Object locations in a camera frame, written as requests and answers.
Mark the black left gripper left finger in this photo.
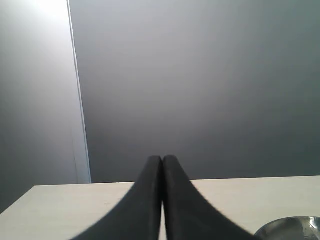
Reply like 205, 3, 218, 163
76, 156, 163, 240

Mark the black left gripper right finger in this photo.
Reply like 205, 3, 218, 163
162, 155, 253, 240

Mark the round steel plate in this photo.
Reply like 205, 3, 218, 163
254, 216, 320, 240

